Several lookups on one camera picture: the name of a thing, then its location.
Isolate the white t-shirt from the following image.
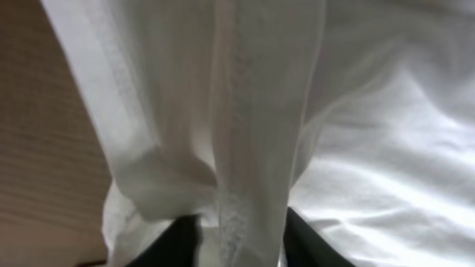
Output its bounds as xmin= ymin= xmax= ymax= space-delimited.
xmin=43 ymin=0 xmax=474 ymax=266

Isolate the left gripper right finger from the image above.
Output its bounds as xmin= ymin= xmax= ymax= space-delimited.
xmin=284 ymin=208 xmax=355 ymax=267

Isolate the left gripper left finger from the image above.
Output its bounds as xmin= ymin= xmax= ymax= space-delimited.
xmin=126 ymin=214 xmax=202 ymax=267

